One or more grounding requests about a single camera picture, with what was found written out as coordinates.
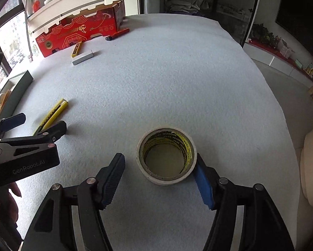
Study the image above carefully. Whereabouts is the person's left hand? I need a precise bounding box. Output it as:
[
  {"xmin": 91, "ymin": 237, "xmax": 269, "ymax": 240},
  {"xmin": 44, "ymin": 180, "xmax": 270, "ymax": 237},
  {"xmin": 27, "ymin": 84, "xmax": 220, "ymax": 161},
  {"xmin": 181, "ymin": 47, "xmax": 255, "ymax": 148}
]
[{"xmin": 0, "ymin": 182, "xmax": 22, "ymax": 228}]

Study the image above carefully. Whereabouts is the green houseplant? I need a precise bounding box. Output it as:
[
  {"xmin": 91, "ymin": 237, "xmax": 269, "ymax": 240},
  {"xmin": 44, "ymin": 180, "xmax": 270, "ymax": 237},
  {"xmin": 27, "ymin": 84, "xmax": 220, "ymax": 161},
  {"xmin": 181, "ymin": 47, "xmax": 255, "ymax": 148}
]
[{"xmin": 249, "ymin": 22, "xmax": 280, "ymax": 49}]

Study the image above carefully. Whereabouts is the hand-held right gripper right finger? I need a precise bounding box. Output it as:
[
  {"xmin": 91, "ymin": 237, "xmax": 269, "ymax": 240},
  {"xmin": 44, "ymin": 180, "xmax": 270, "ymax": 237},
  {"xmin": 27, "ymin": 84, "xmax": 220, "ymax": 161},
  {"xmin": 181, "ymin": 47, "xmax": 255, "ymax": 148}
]
[{"xmin": 194, "ymin": 154, "xmax": 295, "ymax": 251}]

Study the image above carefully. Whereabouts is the low white bench red top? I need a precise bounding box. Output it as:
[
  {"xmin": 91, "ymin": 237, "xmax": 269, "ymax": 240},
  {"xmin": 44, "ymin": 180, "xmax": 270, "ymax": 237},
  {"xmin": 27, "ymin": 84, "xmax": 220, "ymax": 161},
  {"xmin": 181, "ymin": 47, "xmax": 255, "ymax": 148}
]
[{"xmin": 244, "ymin": 40, "xmax": 313, "ymax": 89}]

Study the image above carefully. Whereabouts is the yellow utility knife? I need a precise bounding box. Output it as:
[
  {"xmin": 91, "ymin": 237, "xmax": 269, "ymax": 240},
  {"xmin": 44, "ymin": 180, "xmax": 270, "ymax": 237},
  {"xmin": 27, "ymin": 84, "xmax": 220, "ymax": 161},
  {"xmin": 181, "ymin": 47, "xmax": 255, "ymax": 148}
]
[{"xmin": 32, "ymin": 99, "xmax": 69, "ymax": 136}]

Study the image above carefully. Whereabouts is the red marker pen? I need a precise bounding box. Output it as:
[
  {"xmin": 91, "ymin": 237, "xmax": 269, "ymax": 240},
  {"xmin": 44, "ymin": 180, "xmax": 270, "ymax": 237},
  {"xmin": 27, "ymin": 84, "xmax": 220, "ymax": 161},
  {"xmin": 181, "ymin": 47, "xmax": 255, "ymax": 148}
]
[{"xmin": 105, "ymin": 28, "xmax": 130, "ymax": 42}]

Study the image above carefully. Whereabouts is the metal pole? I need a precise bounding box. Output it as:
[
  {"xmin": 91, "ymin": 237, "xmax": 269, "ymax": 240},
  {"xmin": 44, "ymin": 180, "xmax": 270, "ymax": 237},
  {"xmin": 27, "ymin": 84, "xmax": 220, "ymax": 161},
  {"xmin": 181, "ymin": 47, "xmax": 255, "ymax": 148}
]
[{"xmin": 24, "ymin": 0, "xmax": 34, "ymax": 63}]

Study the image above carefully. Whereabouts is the masking tape roll yellow core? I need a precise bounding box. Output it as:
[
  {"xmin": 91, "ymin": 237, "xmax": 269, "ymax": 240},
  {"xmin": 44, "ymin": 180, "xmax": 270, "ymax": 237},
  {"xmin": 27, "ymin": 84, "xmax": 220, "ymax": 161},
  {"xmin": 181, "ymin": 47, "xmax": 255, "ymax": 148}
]
[{"xmin": 136, "ymin": 124, "xmax": 198, "ymax": 186}]

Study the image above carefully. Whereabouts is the clear plastic box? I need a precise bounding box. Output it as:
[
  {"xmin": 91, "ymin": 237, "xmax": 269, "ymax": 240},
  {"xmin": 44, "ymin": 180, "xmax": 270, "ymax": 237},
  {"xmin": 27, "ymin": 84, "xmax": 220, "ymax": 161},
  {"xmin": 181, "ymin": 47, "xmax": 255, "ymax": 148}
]
[{"xmin": 278, "ymin": 40, "xmax": 295, "ymax": 59}]

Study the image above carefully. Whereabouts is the black framed window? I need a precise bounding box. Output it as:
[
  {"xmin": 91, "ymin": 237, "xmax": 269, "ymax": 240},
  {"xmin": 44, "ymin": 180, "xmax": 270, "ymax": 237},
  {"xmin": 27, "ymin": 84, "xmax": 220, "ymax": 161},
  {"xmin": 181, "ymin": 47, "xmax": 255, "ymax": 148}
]
[{"xmin": 0, "ymin": 0, "xmax": 31, "ymax": 84}]

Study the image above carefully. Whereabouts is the small yellow box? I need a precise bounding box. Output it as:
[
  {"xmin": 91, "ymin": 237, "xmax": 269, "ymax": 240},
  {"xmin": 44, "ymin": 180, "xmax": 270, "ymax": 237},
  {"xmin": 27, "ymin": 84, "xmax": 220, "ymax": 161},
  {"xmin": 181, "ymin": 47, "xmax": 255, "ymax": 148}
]
[{"xmin": 71, "ymin": 41, "xmax": 83, "ymax": 58}]

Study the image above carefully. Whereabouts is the dark wall screen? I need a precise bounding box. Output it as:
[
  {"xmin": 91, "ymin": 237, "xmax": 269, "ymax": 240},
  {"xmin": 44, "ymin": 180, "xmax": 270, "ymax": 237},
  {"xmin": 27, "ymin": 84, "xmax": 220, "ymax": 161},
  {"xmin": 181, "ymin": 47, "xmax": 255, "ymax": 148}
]
[{"xmin": 275, "ymin": 0, "xmax": 313, "ymax": 63}]

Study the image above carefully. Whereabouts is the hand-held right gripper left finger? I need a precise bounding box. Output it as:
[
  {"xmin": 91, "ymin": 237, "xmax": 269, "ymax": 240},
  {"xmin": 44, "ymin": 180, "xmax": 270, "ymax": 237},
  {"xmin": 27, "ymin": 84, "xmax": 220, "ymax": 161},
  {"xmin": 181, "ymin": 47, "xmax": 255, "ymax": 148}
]
[{"xmin": 21, "ymin": 152, "xmax": 126, "ymax": 251}]

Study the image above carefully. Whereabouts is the red printed cardboard box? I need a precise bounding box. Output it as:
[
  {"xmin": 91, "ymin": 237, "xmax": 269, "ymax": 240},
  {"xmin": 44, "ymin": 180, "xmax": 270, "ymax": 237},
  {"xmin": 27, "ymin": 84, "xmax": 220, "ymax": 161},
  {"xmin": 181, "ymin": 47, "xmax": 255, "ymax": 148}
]
[{"xmin": 36, "ymin": 0, "xmax": 126, "ymax": 58}]

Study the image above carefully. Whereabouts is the grey staple block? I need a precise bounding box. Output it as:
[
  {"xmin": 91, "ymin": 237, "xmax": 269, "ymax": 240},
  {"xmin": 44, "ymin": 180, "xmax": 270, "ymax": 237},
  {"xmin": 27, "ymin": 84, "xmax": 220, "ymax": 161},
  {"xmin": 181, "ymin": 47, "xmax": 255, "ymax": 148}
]
[{"xmin": 72, "ymin": 51, "xmax": 95, "ymax": 66}]

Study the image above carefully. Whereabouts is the pile of folded cloths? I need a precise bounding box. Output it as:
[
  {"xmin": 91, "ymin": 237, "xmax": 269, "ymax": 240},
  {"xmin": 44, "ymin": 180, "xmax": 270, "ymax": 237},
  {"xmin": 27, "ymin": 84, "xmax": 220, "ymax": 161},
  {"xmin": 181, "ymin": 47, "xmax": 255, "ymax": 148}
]
[{"xmin": 165, "ymin": 0, "xmax": 212, "ymax": 15}]

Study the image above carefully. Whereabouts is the dark green tray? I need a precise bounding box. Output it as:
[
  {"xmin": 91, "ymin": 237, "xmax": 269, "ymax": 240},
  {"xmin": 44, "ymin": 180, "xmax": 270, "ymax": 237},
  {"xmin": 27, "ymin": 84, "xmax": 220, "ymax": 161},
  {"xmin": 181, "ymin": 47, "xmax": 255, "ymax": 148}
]
[{"xmin": 0, "ymin": 70, "xmax": 34, "ymax": 126}]

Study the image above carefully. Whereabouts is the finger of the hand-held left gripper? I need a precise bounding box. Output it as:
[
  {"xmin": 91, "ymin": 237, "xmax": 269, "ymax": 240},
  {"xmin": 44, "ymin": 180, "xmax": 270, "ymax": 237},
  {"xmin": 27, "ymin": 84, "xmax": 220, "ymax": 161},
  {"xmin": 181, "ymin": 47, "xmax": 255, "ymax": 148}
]
[
  {"xmin": 0, "ymin": 113, "xmax": 26, "ymax": 136},
  {"xmin": 0, "ymin": 121, "xmax": 67, "ymax": 147}
]

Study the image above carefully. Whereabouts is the white window cabinet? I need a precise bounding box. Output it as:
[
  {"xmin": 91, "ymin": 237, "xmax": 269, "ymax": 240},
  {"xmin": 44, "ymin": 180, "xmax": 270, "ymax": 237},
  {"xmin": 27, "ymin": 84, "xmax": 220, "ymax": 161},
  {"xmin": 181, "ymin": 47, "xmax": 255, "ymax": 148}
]
[{"xmin": 27, "ymin": 0, "xmax": 138, "ymax": 40}]

